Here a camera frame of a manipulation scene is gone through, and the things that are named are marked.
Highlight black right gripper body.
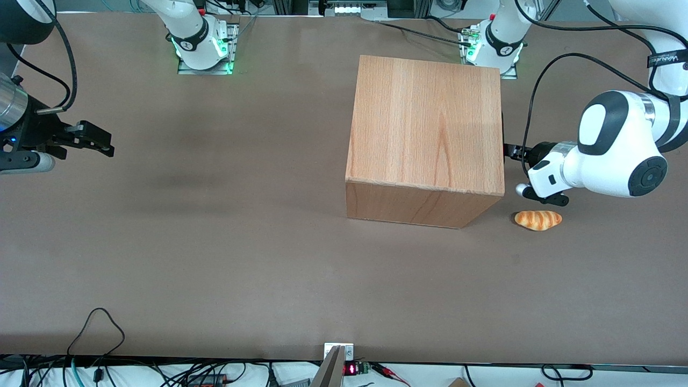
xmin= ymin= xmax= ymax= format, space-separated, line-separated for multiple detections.
xmin=0 ymin=99 xmax=71 ymax=158

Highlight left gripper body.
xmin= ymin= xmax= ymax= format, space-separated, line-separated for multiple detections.
xmin=525 ymin=141 xmax=567 ymax=199

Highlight light wooden drawer cabinet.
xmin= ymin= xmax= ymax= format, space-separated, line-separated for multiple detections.
xmin=345 ymin=54 xmax=506 ymax=230

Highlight striped orange bread roll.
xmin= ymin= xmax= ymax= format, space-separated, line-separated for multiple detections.
xmin=514 ymin=210 xmax=563 ymax=232

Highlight white lit device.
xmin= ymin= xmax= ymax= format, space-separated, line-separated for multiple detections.
xmin=322 ymin=0 xmax=389 ymax=18

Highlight grey slanted beam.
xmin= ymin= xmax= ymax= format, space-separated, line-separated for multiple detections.
xmin=311 ymin=346 xmax=346 ymax=387

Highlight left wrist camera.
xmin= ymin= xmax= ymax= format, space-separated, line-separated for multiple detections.
xmin=515 ymin=183 xmax=570 ymax=207

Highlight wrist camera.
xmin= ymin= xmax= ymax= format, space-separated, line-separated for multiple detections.
xmin=0 ymin=152 xmax=56 ymax=174
xmin=515 ymin=183 xmax=570 ymax=207

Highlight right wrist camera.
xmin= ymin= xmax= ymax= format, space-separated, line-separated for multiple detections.
xmin=0 ymin=152 xmax=56 ymax=174

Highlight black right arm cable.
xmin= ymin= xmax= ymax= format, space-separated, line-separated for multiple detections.
xmin=5 ymin=44 xmax=71 ymax=105
xmin=48 ymin=11 xmax=78 ymax=113

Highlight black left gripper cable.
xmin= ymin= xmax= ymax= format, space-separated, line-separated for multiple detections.
xmin=522 ymin=52 xmax=672 ymax=178

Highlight black long hanging cable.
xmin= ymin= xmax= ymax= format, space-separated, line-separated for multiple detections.
xmin=513 ymin=0 xmax=688 ymax=49

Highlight black cable near arm base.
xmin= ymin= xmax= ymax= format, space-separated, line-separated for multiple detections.
xmin=371 ymin=19 xmax=474 ymax=49

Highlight black looped thin cable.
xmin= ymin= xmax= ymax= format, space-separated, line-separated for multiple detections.
xmin=66 ymin=307 xmax=126 ymax=371

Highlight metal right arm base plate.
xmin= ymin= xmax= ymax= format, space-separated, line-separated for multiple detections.
xmin=177 ymin=23 xmax=239 ymax=75

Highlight black thin hanging cable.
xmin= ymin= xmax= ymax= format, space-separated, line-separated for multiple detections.
xmin=585 ymin=0 xmax=659 ymax=92

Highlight black printed velcro strap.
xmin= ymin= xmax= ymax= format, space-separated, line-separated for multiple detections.
xmin=647 ymin=49 xmax=688 ymax=68

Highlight black coiled cable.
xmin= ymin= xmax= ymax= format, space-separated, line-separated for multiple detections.
xmin=540 ymin=364 xmax=593 ymax=383

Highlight aluminium frame profile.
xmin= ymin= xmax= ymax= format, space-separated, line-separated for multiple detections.
xmin=271 ymin=0 xmax=323 ymax=16

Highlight red clip wires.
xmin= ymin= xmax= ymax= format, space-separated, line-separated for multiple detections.
xmin=371 ymin=363 xmax=412 ymax=386

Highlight silver mounting bracket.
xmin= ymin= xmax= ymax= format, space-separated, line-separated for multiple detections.
xmin=324 ymin=342 xmax=355 ymax=362

